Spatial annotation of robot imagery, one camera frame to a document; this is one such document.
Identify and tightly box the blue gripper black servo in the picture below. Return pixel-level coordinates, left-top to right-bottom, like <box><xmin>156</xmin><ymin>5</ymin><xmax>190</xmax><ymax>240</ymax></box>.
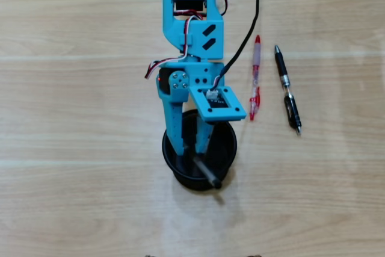
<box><xmin>156</xmin><ymin>60</ymin><xmax>225</xmax><ymax>156</ymax></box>

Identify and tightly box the clear capped pen black grip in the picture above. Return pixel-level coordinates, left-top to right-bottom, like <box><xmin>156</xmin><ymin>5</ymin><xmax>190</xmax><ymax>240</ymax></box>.
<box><xmin>192</xmin><ymin>155</ymin><xmax>223</xmax><ymax>190</ymax></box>

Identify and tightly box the red retractable pen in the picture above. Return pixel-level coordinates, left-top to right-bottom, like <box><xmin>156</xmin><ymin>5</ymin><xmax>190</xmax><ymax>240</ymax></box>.
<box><xmin>248</xmin><ymin>34</ymin><xmax>262</xmax><ymax>122</ymax></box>

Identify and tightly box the black retractable pen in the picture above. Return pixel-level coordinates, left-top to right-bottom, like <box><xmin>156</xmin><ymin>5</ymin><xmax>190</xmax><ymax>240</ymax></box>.
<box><xmin>273</xmin><ymin>45</ymin><xmax>303</xmax><ymax>136</ymax></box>

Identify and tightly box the black mesh pen holder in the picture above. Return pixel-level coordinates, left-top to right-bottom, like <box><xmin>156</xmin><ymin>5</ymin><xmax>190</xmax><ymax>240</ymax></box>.
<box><xmin>161</xmin><ymin>108</ymin><xmax>239</xmax><ymax>192</ymax></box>

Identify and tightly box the red white black servo wire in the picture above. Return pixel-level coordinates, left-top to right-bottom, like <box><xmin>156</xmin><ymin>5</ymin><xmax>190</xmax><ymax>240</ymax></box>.
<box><xmin>144</xmin><ymin>10</ymin><xmax>205</xmax><ymax>81</ymax></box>

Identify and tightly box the red black servo wire loop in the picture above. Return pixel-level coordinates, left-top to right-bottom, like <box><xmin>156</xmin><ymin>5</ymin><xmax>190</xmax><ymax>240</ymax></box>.
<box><xmin>214</xmin><ymin>0</ymin><xmax>230</xmax><ymax>16</ymax></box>

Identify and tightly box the black camera cable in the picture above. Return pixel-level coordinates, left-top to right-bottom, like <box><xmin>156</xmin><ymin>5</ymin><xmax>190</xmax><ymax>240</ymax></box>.
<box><xmin>214</xmin><ymin>0</ymin><xmax>263</xmax><ymax>90</ymax></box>

